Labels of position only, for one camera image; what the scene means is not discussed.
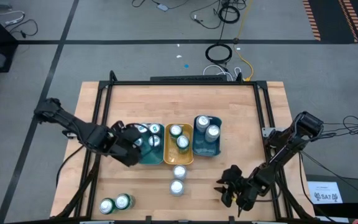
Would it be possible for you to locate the black coiled cable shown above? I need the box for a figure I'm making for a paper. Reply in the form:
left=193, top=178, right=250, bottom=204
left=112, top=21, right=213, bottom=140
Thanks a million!
left=204, top=43, right=234, bottom=65
left=217, top=5, right=241, bottom=25

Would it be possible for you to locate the yellow cable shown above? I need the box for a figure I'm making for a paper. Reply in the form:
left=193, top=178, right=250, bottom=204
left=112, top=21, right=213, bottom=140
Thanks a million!
left=232, top=0, right=255, bottom=82

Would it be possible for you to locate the teal green plastic bin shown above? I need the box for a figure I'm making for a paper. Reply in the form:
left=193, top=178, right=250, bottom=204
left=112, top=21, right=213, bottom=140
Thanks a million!
left=132, top=123, right=165, bottom=166

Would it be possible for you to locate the black box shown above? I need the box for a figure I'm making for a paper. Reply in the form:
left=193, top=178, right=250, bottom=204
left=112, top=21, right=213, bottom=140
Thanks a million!
left=305, top=174, right=358, bottom=220

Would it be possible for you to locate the black arm base cable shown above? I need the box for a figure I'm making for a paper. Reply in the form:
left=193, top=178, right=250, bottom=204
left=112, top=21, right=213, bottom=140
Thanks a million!
left=55, top=144, right=85, bottom=189

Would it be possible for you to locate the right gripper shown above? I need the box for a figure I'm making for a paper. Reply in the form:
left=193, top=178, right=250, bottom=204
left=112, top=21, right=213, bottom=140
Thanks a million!
left=216, top=164, right=262, bottom=212

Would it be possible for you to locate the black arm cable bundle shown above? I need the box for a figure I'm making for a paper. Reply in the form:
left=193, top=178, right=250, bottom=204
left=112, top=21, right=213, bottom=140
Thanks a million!
left=296, top=114, right=358, bottom=200

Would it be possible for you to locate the yellow plastic bin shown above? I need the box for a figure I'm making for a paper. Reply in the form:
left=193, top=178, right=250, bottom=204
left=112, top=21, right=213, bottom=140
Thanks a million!
left=163, top=123, right=195, bottom=166

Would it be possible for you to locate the grey blue Spindrift can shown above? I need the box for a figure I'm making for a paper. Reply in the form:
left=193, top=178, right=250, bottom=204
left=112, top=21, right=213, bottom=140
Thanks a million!
left=172, top=164, right=188, bottom=181
left=169, top=179, right=185, bottom=197
left=204, top=124, right=221, bottom=143
left=195, top=115, right=211, bottom=133

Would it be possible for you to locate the black mat orange striped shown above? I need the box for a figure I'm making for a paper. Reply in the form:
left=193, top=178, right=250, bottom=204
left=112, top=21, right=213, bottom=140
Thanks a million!
left=301, top=0, right=358, bottom=44

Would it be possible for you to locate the dark blue plastic bin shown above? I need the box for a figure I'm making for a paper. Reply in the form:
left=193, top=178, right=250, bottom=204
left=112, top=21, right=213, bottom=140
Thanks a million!
left=192, top=115, right=223, bottom=157

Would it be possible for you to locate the black aluminium table frame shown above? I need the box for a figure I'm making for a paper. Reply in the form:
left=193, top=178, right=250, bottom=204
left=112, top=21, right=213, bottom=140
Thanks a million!
left=50, top=70, right=316, bottom=224

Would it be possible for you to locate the green Sprite can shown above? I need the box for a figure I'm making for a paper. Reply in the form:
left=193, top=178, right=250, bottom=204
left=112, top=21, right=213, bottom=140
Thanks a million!
left=99, top=197, right=117, bottom=215
left=114, top=193, right=135, bottom=211
left=176, top=135, right=190, bottom=154
left=169, top=124, right=183, bottom=138

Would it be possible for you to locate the long black bar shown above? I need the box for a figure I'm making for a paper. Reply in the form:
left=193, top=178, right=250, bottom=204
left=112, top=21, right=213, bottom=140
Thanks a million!
left=150, top=74, right=229, bottom=82

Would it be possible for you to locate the thin black cable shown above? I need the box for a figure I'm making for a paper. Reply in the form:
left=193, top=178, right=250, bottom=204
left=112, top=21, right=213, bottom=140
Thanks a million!
left=189, top=5, right=224, bottom=30
left=4, top=19, right=39, bottom=39

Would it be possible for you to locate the white SA7 paper sign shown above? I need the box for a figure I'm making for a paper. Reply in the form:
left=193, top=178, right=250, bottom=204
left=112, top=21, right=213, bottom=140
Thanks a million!
left=306, top=180, right=344, bottom=205

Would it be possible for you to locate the white power cable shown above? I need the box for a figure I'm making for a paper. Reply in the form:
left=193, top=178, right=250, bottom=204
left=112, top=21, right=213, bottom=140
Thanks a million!
left=0, top=10, right=26, bottom=26

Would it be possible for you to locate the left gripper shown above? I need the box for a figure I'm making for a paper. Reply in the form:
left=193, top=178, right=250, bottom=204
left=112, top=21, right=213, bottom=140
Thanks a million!
left=110, top=120, right=143, bottom=167

